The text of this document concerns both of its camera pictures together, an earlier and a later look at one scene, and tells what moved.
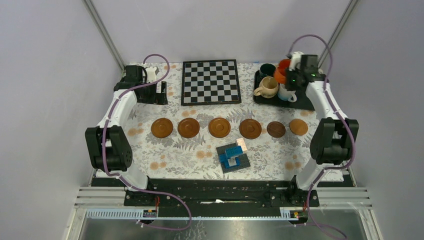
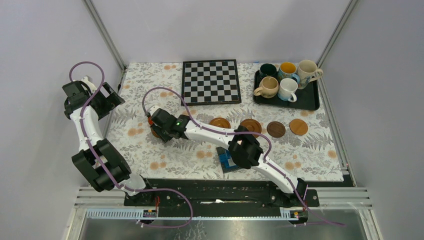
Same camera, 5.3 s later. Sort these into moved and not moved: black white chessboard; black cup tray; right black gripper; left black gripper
Moved: left black gripper; right black gripper
Not moved: black cup tray; black white chessboard
